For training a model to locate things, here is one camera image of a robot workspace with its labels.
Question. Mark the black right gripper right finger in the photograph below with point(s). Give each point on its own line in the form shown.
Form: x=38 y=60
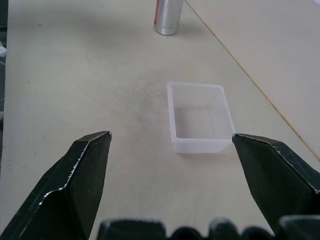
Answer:
x=275 y=175

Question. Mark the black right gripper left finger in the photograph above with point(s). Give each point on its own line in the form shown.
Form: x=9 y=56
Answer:
x=75 y=190

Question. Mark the clear plastic rectangular container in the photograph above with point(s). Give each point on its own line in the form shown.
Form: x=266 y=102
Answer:
x=200 y=143

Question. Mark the small white object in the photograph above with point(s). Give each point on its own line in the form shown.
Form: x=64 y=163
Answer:
x=2 y=51

